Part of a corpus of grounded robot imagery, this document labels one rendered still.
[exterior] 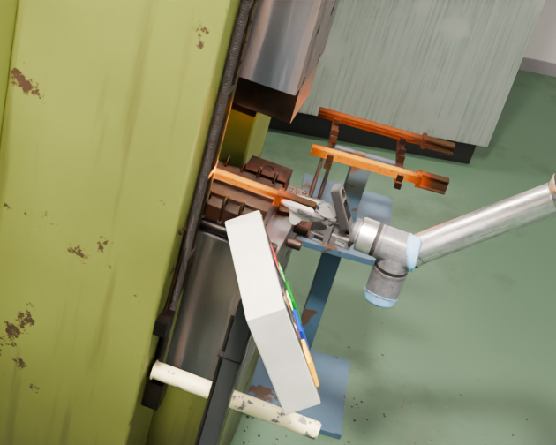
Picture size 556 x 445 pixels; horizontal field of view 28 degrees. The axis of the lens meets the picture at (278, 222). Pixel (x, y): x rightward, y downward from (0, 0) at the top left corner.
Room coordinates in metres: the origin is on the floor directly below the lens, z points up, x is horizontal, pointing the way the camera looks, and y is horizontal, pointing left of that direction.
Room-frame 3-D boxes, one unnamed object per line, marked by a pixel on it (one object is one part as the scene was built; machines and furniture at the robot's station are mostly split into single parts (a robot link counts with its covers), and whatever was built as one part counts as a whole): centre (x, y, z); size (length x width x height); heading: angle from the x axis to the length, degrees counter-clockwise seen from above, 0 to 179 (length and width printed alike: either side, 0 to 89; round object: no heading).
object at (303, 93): (2.48, 0.23, 1.32); 0.42 x 0.20 x 0.10; 83
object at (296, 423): (2.11, -0.02, 0.62); 0.44 x 0.05 x 0.05; 83
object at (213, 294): (2.54, 0.24, 0.69); 0.56 x 0.38 x 0.45; 83
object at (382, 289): (2.45, -0.32, 0.86); 0.12 x 0.09 x 0.12; 173
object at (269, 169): (2.64, 0.07, 0.95); 0.12 x 0.09 x 0.07; 83
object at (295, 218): (2.46, -0.04, 0.98); 0.09 x 0.03 x 0.06; 86
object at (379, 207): (2.97, -0.19, 0.70); 0.40 x 0.30 x 0.02; 1
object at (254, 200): (2.48, 0.23, 0.96); 0.42 x 0.20 x 0.09; 83
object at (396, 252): (2.44, -0.31, 0.97); 0.12 x 0.09 x 0.10; 83
